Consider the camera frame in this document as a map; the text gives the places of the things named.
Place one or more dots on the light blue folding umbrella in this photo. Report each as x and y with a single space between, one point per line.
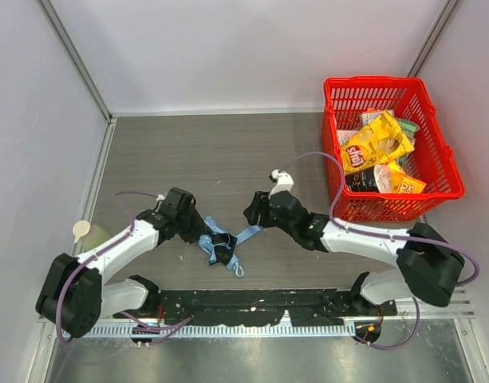
220 245

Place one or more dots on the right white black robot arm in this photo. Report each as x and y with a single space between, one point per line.
422 266

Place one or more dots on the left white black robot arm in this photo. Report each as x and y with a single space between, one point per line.
76 292

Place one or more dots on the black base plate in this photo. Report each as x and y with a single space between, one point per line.
306 307

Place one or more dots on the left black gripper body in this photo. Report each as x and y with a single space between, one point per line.
207 237

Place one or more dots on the black snack bag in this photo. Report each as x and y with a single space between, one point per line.
363 181

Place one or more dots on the white red snack packet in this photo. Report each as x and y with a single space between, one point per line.
343 136

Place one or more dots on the green snack packet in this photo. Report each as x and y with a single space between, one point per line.
409 128

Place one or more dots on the yellow Lays chip bag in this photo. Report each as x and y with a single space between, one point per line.
379 142

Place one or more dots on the aluminium front rail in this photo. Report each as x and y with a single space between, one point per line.
284 329

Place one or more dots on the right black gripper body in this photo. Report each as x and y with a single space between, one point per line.
266 211

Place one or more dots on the green bottle beige cap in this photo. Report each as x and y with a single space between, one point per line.
89 236

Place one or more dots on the yellow orange snack bag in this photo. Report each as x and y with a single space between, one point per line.
392 179

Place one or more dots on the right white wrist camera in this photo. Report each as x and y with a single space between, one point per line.
282 180

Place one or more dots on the red plastic shopping basket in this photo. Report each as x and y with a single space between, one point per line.
346 98

